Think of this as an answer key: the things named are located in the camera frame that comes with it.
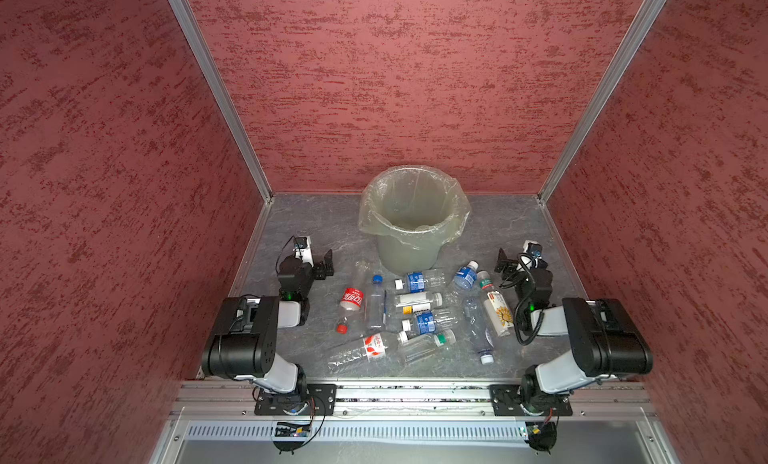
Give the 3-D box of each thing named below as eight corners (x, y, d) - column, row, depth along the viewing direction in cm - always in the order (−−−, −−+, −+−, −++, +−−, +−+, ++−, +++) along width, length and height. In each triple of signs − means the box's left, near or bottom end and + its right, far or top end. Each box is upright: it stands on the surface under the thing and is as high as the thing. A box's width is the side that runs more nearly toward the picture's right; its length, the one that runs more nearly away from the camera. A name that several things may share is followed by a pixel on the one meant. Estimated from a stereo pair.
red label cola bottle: (339, 334, 86) (336, 328, 82) (346, 267, 101) (345, 259, 97) (362, 334, 86) (361, 328, 82) (367, 267, 101) (366, 259, 97)
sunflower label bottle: (498, 337, 86) (504, 331, 81) (471, 278, 98) (475, 270, 94) (513, 334, 86) (519, 327, 82) (484, 275, 99) (489, 267, 94)
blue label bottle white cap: (444, 298, 93) (447, 291, 89) (461, 261, 102) (464, 253, 98) (465, 308, 91) (468, 301, 87) (480, 269, 100) (484, 262, 96)
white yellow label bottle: (394, 315, 89) (394, 309, 86) (394, 296, 94) (394, 289, 90) (441, 315, 90) (443, 309, 86) (439, 296, 94) (441, 290, 90)
